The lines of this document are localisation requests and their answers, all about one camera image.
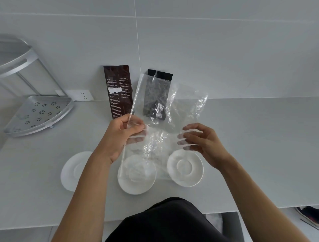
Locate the person's black clothing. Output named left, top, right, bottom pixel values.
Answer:
left=105, top=197, right=231, bottom=242

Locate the person's left hand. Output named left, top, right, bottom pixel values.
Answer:
left=99, top=113, right=148, bottom=165

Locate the clear plastic bag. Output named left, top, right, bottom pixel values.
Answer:
left=118, top=72, right=209, bottom=183

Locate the dark shoe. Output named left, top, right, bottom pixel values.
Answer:
left=295, top=205, right=319, bottom=230

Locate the aluminium corner shelf rack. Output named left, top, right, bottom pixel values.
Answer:
left=0, top=33, right=75, bottom=138

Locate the person's right hand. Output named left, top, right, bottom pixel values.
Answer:
left=177, top=123, right=233, bottom=171

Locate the black packet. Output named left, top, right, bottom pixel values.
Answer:
left=143, top=69, right=173, bottom=122

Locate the person's right forearm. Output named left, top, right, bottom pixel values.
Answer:
left=219, top=154, right=311, bottom=242

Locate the white saucer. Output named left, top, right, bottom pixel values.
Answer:
left=166, top=149, right=204, bottom=187
left=60, top=151, right=94, bottom=192
left=117, top=154, right=157, bottom=195

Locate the white wall socket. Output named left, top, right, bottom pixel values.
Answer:
left=55, top=89, right=95, bottom=102

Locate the person's left forearm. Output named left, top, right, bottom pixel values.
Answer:
left=51, top=149, right=120, bottom=242

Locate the brown coffee packet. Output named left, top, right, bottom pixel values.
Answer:
left=103, top=65, right=133, bottom=121

